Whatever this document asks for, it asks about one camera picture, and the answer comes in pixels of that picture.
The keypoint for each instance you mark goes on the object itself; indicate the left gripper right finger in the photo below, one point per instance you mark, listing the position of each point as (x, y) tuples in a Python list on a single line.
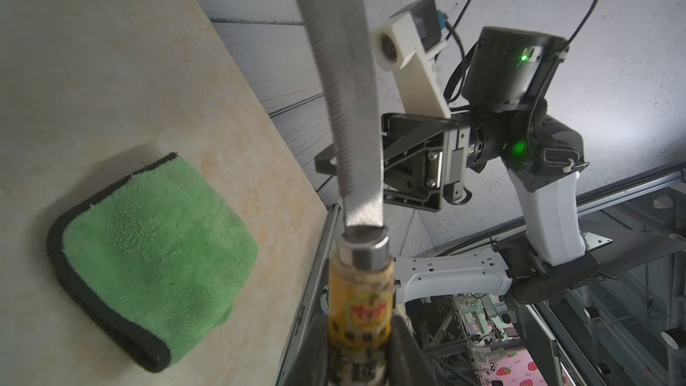
[(406, 364)]

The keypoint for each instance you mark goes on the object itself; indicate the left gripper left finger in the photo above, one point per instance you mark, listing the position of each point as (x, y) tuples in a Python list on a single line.
[(310, 367)]

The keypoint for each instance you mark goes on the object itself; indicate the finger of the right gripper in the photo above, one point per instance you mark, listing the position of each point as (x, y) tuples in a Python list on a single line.
[(325, 161)]

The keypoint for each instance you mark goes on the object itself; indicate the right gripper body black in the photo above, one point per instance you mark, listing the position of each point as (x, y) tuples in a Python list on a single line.
[(425, 161)]

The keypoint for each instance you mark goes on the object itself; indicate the sickle wooden handle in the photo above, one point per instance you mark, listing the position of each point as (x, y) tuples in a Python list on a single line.
[(361, 282)]

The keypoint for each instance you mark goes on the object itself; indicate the green microfiber rag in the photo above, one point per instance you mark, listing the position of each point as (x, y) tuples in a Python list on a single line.
[(156, 260)]

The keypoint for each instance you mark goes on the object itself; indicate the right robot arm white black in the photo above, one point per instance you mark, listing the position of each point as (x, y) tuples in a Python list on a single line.
[(507, 74)]

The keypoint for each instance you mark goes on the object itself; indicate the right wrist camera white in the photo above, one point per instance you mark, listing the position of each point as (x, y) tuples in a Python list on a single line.
[(406, 45)]

